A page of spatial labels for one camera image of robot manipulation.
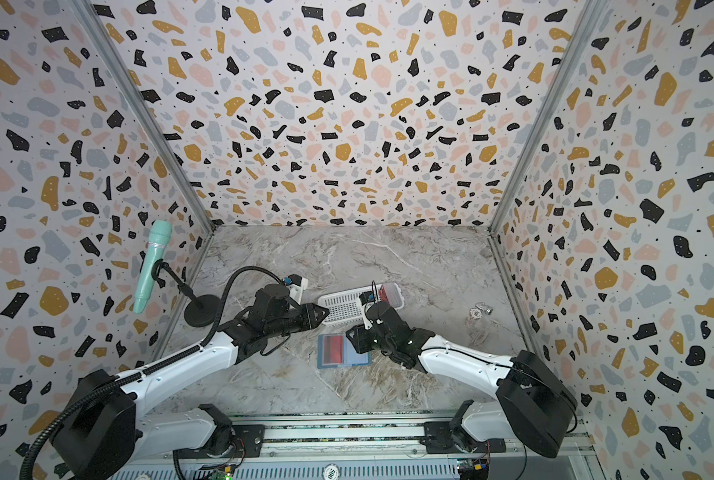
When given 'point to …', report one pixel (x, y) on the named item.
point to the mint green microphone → (159, 235)
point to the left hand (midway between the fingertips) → (332, 308)
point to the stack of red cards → (390, 294)
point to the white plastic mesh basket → (344, 308)
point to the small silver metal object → (477, 312)
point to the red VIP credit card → (333, 349)
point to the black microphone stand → (202, 310)
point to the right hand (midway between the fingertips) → (348, 329)
